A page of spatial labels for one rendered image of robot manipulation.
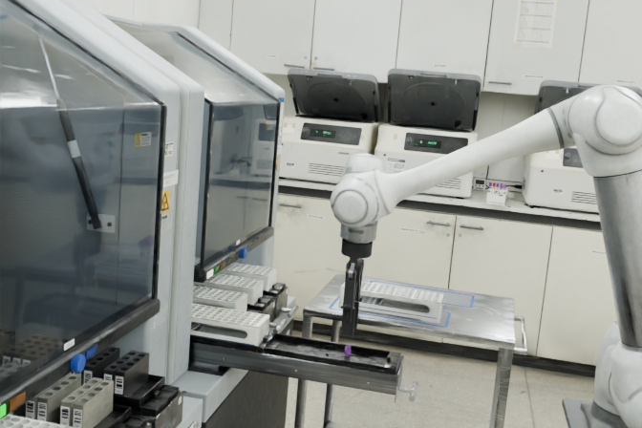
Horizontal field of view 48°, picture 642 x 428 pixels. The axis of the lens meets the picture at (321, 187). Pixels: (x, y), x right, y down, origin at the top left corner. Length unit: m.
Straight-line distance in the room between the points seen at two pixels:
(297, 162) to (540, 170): 1.34
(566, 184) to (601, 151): 2.51
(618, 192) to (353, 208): 0.54
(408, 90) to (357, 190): 2.78
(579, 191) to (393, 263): 1.07
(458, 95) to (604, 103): 2.80
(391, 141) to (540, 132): 2.41
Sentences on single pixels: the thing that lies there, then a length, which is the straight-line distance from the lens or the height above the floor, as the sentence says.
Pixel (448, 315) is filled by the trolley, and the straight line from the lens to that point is 2.20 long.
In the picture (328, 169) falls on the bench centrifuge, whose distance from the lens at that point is 4.09.
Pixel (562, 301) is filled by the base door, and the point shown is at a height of 0.41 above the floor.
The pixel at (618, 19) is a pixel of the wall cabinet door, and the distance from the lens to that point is 4.36.
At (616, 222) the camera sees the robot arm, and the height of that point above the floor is 1.24.
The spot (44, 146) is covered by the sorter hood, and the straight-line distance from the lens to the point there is 1.14.
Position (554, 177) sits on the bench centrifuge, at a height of 1.08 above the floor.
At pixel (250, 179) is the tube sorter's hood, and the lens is 2.09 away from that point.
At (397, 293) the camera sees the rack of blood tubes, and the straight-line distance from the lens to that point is 2.15.
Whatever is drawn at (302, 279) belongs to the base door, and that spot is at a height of 0.33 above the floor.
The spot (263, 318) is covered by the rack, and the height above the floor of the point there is 0.86.
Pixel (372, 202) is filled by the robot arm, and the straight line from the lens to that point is 1.53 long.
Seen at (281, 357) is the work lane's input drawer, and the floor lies 0.80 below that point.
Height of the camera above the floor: 1.47
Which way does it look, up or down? 8 degrees down
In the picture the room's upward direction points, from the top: 5 degrees clockwise
